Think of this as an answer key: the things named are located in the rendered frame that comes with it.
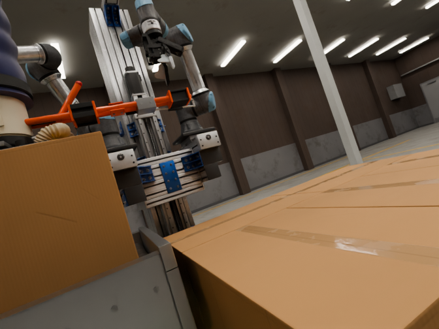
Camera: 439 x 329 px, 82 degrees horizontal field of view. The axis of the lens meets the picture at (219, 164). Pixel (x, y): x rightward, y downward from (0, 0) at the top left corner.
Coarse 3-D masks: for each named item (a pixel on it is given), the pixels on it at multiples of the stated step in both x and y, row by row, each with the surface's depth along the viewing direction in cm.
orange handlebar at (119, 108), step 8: (168, 96) 99; (112, 104) 91; (120, 104) 92; (128, 104) 93; (136, 104) 94; (160, 104) 101; (104, 112) 93; (112, 112) 92; (120, 112) 94; (24, 120) 80; (32, 120) 81; (40, 120) 82; (48, 120) 83; (56, 120) 84; (64, 120) 88; (32, 128) 84
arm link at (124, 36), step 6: (138, 24) 114; (126, 30) 116; (132, 30) 114; (138, 30) 114; (120, 36) 116; (126, 36) 115; (132, 36) 115; (138, 36) 115; (126, 42) 116; (132, 42) 117; (138, 42) 117
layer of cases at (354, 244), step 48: (288, 192) 127; (336, 192) 89; (384, 192) 68; (432, 192) 56; (192, 240) 86; (240, 240) 67; (288, 240) 55; (336, 240) 46; (384, 240) 40; (432, 240) 35; (192, 288) 74; (240, 288) 39; (288, 288) 35; (336, 288) 31; (384, 288) 28; (432, 288) 26
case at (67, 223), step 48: (48, 144) 66; (96, 144) 70; (0, 192) 60; (48, 192) 64; (96, 192) 68; (0, 240) 59; (48, 240) 62; (96, 240) 66; (0, 288) 57; (48, 288) 61
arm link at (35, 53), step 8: (24, 48) 114; (32, 48) 117; (40, 48) 120; (48, 48) 123; (24, 56) 114; (32, 56) 117; (40, 56) 120; (48, 56) 123; (56, 56) 127; (40, 64) 125; (48, 64) 127; (56, 64) 130
